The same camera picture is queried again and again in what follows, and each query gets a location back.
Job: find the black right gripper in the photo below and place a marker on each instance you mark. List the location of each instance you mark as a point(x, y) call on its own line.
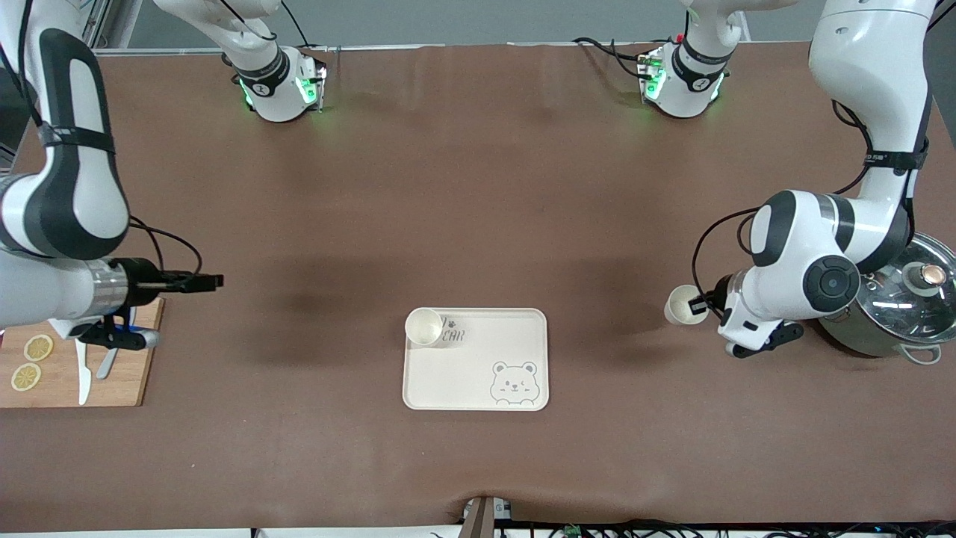
point(140, 282)

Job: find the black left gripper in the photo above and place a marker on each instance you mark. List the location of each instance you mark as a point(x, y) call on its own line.
point(721, 292)

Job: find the white paper-like IKEA cup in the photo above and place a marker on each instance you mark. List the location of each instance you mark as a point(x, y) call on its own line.
point(678, 308)
point(423, 326)

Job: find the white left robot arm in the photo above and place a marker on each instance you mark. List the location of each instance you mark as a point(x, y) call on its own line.
point(874, 75)

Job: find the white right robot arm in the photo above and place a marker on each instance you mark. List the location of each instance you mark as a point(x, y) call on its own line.
point(75, 187)

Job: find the grey plastic knife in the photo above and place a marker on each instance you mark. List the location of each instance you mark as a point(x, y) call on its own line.
point(106, 365)

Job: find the white plastic knife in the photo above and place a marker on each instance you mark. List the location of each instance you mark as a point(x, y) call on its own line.
point(83, 381)

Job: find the grey electric pot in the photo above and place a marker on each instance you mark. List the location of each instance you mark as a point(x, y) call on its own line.
point(851, 332)

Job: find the lemon slice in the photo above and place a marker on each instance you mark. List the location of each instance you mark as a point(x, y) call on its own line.
point(38, 347)
point(26, 376)

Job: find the wooden cutting board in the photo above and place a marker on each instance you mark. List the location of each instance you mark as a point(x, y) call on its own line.
point(60, 388)

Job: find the glass pot lid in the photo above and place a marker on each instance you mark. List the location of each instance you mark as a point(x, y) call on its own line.
point(911, 306)

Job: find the white bear print tray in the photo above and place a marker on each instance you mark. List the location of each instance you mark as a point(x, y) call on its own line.
point(478, 373)

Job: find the brown table cover mat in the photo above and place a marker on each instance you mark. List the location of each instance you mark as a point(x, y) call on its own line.
point(478, 187)

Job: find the metal table clamp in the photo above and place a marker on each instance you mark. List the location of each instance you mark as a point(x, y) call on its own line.
point(482, 515)

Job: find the aluminium frame post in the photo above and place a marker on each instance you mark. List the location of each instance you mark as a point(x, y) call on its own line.
point(97, 22)

